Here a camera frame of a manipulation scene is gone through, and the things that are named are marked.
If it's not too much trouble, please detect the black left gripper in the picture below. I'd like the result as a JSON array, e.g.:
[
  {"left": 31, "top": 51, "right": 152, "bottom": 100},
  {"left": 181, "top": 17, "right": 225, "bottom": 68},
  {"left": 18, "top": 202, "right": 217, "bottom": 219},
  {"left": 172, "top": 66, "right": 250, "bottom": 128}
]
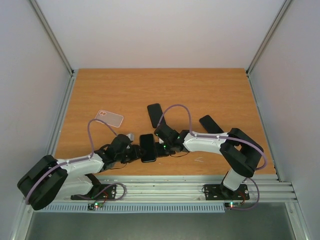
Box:
[{"left": 116, "top": 145, "right": 147, "bottom": 165}]

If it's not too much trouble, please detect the dark smartphone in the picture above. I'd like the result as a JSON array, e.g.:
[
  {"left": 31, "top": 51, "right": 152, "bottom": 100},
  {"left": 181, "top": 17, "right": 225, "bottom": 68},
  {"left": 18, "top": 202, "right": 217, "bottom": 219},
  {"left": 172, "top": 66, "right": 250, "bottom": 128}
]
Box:
[
  {"left": 139, "top": 134, "right": 157, "bottom": 163},
  {"left": 199, "top": 115, "right": 224, "bottom": 134}
]

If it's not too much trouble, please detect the white phone case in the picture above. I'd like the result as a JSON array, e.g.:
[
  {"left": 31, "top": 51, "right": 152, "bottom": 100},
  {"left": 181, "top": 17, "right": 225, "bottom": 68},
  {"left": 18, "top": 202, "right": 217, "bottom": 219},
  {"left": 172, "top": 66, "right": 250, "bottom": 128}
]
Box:
[{"left": 95, "top": 109, "right": 124, "bottom": 128}]

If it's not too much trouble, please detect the black silicone phone case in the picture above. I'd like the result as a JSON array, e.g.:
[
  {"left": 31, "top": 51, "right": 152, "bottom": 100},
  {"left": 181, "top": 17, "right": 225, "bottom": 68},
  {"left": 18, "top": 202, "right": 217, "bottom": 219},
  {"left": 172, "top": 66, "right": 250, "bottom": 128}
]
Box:
[{"left": 147, "top": 103, "right": 163, "bottom": 129}]

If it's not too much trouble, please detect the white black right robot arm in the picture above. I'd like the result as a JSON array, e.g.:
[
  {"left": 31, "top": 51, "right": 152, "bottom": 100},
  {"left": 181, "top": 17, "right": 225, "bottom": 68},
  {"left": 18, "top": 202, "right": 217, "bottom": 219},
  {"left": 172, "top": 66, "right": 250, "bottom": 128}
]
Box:
[{"left": 154, "top": 124, "right": 266, "bottom": 200}]

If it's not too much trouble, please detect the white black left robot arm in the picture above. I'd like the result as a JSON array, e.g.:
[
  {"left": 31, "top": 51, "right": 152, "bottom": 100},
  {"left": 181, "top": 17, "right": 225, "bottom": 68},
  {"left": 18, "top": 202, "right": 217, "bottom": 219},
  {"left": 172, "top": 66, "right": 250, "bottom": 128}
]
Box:
[{"left": 17, "top": 134, "right": 142, "bottom": 210}]

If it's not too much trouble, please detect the left small circuit board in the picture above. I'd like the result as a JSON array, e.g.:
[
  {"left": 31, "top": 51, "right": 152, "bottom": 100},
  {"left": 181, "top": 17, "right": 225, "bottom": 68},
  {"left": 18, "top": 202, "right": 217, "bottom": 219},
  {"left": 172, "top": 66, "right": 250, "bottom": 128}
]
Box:
[{"left": 87, "top": 202, "right": 104, "bottom": 211}]

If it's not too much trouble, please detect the small circuit board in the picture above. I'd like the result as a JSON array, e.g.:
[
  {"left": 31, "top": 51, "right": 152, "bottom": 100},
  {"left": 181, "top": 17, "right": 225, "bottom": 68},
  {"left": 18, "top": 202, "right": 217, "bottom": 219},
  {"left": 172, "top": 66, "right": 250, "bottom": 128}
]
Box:
[
  {"left": 224, "top": 201, "right": 243, "bottom": 209},
  {"left": 87, "top": 202, "right": 104, "bottom": 211}
]

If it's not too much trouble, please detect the right small circuit board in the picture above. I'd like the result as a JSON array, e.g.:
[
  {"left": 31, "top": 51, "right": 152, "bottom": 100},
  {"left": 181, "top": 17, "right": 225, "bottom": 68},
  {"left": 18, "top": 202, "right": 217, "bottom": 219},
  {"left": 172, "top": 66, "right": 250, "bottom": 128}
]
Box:
[{"left": 224, "top": 201, "right": 243, "bottom": 209}]

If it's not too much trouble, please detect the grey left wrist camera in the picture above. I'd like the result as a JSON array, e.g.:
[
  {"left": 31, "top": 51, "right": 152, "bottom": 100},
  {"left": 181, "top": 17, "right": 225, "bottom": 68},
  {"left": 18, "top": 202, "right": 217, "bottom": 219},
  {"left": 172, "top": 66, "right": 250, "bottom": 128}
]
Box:
[{"left": 126, "top": 133, "right": 135, "bottom": 141}]

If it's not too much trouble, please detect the aluminium front rail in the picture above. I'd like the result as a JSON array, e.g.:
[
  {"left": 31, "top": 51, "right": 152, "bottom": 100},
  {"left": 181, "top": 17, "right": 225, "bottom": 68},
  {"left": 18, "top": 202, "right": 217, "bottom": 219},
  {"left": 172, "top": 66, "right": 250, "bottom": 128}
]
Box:
[{"left": 97, "top": 174, "right": 298, "bottom": 203}]

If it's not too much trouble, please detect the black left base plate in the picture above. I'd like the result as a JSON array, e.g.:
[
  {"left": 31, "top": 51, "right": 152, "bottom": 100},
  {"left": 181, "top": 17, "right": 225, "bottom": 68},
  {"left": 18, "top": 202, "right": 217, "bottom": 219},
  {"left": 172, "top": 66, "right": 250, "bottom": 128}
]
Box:
[{"left": 70, "top": 184, "right": 117, "bottom": 201}]

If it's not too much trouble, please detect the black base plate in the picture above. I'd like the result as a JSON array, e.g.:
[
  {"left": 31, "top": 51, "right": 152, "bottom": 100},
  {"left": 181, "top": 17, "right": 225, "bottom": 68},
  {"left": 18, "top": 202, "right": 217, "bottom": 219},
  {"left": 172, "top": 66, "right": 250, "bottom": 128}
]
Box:
[
  {"left": 70, "top": 184, "right": 117, "bottom": 201},
  {"left": 201, "top": 184, "right": 250, "bottom": 201}
]

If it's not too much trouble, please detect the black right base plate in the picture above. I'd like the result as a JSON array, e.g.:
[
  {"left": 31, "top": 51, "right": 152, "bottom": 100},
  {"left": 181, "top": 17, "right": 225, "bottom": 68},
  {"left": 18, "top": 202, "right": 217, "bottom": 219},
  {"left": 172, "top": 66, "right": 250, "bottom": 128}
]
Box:
[{"left": 201, "top": 184, "right": 250, "bottom": 201}]

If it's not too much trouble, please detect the aluminium frame rail left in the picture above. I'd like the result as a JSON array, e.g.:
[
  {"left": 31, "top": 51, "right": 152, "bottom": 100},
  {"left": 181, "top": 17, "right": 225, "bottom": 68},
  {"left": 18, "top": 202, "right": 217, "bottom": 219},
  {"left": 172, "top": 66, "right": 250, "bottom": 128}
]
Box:
[{"left": 28, "top": 0, "right": 78, "bottom": 156}]

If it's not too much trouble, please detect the aluminium frame rail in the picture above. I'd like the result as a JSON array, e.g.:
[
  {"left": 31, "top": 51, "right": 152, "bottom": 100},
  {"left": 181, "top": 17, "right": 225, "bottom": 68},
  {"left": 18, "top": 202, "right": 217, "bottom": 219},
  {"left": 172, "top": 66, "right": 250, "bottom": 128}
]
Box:
[
  {"left": 245, "top": 0, "right": 294, "bottom": 182},
  {"left": 28, "top": 0, "right": 78, "bottom": 156}
]

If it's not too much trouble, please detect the grey slotted cable duct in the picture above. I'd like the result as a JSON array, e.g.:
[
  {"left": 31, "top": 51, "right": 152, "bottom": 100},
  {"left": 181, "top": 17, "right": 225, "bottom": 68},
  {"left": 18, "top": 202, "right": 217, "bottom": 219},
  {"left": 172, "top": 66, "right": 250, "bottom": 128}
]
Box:
[{"left": 40, "top": 202, "right": 225, "bottom": 214}]

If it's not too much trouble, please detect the aluminium frame rail right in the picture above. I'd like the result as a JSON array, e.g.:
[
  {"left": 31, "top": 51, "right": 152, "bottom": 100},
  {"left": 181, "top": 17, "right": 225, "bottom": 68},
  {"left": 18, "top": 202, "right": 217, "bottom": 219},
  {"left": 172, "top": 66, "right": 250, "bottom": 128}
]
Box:
[{"left": 245, "top": 0, "right": 294, "bottom": 182}]

